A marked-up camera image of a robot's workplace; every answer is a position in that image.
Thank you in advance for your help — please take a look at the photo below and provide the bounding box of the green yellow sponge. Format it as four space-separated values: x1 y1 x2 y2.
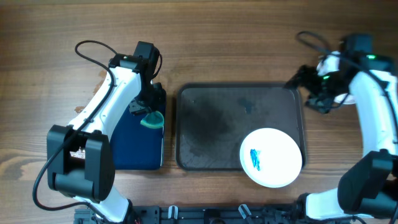
140 111 165 129

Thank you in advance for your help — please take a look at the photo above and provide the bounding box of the white plate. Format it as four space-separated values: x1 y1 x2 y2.
334 93 356 105
239 128 303 188

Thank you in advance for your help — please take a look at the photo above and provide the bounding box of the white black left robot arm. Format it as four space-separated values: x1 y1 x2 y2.
39 42 166 223

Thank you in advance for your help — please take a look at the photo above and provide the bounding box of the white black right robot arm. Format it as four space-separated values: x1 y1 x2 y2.
285 30 397 223

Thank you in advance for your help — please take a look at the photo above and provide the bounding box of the black water tray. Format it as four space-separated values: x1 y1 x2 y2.
109 85 167 171

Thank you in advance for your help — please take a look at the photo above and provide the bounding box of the dark brown serving tray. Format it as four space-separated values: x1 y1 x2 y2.
175 82 307 171

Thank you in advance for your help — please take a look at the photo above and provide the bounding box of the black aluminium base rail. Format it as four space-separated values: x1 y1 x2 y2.
73 203 368 224

